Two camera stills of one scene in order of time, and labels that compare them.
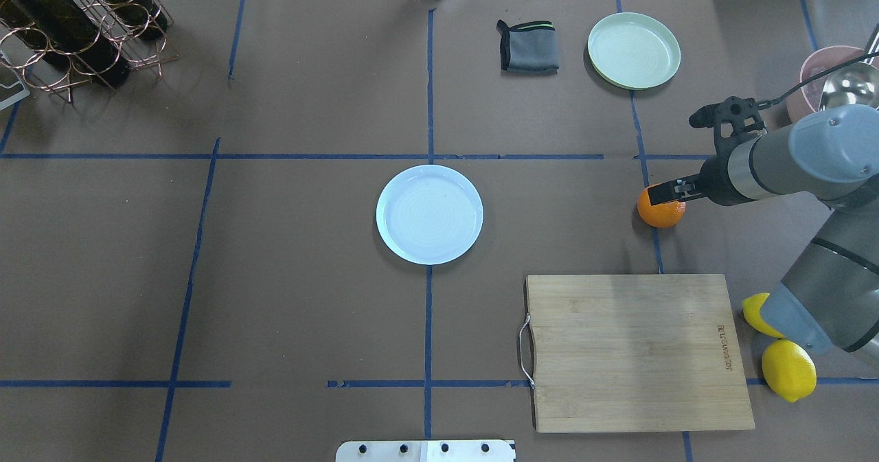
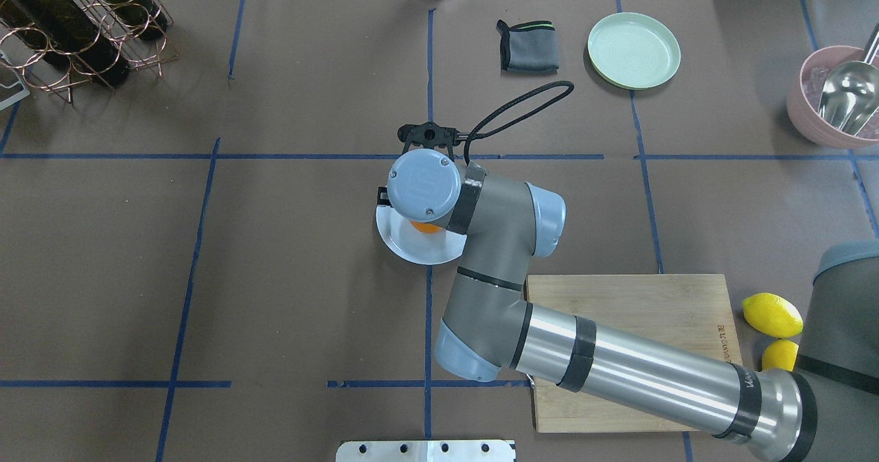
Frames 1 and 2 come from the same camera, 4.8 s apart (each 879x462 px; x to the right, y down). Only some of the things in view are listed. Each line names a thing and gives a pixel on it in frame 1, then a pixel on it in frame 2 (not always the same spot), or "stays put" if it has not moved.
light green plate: [634, 51] stays put
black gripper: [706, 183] → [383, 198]
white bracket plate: [426, 451] stays put
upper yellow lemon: [751, 307] stays put
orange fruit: [661, 215] → [426, 228]
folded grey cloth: [529, 48] stays put
